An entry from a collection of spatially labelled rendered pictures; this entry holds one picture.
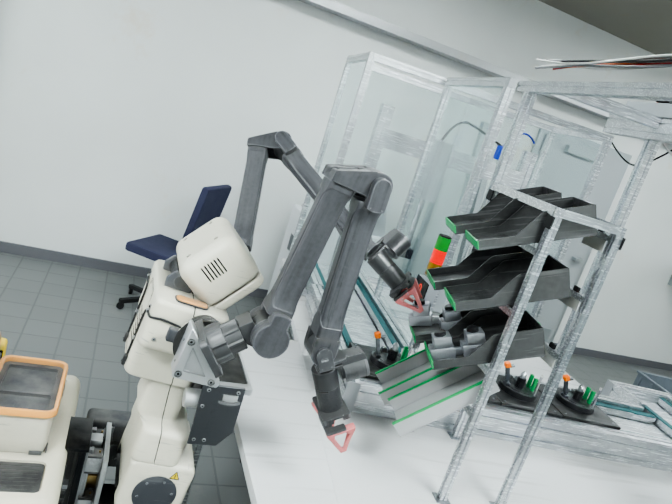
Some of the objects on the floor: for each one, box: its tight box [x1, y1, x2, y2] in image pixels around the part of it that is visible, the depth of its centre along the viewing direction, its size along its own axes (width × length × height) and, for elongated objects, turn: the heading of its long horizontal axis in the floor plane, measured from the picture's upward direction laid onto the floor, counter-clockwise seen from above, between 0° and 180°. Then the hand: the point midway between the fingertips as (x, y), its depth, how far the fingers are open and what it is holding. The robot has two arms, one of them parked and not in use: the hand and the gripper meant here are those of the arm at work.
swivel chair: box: [116, 184, 232, 309], centre depth 407 cm, size 57×54×98 cm
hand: (420, 306), depth 163 cm, fingers closed on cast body, 4 cm apart
